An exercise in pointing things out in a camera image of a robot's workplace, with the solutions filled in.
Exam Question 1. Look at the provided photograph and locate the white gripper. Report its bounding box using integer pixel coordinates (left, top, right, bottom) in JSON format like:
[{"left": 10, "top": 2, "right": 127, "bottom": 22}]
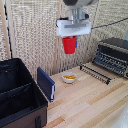
[{"left": 55, "top": 18, "right": 92, "bottom": 48}]

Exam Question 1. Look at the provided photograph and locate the red plastic cup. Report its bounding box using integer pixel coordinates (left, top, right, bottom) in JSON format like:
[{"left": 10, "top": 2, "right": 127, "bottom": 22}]
[{"left": 61, "top": 35, "right": 78, "bottom": 55}]

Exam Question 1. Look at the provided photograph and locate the black fabric storage box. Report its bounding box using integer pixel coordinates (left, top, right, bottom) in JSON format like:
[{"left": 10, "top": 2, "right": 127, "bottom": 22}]
[{"left": 0, "top": 58, "right": 50, "bottom": 128}]

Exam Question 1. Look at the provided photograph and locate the white bowl with yellow food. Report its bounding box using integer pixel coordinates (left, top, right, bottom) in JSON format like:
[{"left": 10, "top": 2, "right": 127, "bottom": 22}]
[{"left": 61, "top": 71, "right": 77, "bottom": 84}]

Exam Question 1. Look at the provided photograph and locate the black toaster oven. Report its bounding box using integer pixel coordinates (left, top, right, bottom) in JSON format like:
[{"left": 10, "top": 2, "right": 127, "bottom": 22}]
[{"left": 92, "top": 37, "right": 128, "bottom": 80}]

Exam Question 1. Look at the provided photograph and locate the dark blue book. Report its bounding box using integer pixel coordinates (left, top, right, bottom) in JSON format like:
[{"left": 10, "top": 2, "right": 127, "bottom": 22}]
[{"left": 36, "top": 66, "right": 56, "bottom": 103}]

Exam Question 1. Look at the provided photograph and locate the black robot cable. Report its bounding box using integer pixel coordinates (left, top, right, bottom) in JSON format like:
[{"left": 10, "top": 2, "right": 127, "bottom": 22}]
[{"left": 89, "top": 16, "right": 128, "bottom": 30}]

